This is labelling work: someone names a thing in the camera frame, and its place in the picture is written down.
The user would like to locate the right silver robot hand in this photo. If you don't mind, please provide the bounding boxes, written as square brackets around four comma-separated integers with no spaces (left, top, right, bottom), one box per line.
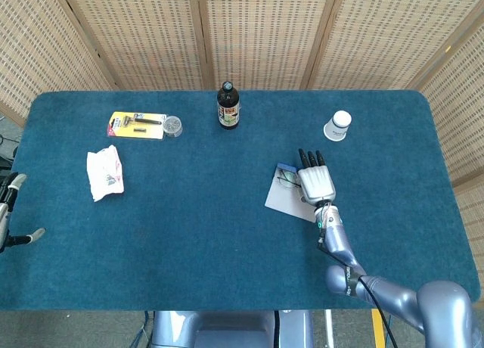
[296,148,337,208]

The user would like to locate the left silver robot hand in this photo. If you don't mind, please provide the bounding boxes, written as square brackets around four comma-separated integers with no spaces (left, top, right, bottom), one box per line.
[0,172,46,254]

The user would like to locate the black eyeglasses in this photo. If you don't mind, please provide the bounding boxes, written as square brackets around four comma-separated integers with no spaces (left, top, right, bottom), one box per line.
[277,167,303,189]

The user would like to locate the blue-white box with glasses picture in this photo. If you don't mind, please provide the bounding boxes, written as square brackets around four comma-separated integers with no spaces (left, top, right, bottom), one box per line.
[264,162,321,223]

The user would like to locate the white paper cup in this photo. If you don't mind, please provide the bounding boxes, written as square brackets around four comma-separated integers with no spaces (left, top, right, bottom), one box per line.
[323,110,352,141]

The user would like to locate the white plastic snack packet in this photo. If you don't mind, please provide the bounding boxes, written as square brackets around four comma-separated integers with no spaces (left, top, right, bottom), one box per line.
[86,144,125,203]

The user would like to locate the dark tea bottle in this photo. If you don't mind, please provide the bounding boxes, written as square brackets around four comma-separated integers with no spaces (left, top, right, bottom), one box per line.
[216,81,240,130]

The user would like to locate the blue felt table cover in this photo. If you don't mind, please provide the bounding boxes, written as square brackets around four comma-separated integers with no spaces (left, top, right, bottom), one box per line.
[0,89,481,312]

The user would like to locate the yellow razor blister pack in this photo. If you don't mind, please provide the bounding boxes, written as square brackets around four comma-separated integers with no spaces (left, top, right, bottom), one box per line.
[107,111,168,141]

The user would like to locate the clear round pin container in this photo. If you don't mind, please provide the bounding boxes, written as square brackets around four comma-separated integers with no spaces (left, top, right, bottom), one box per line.
[163,115,184,138]

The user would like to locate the blue-grey robot torso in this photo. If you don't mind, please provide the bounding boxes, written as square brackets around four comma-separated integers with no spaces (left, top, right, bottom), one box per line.
[150,309,315,348]

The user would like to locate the woven bamboo folding screen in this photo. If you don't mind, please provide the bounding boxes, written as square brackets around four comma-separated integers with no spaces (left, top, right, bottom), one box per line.
[0,0,484,283]

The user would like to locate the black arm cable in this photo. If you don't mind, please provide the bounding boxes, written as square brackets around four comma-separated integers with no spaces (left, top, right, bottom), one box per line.
[316,211,399,348]

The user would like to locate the blue floor cable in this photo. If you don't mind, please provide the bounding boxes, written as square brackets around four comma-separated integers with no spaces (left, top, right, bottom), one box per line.
[130,312,153,348]

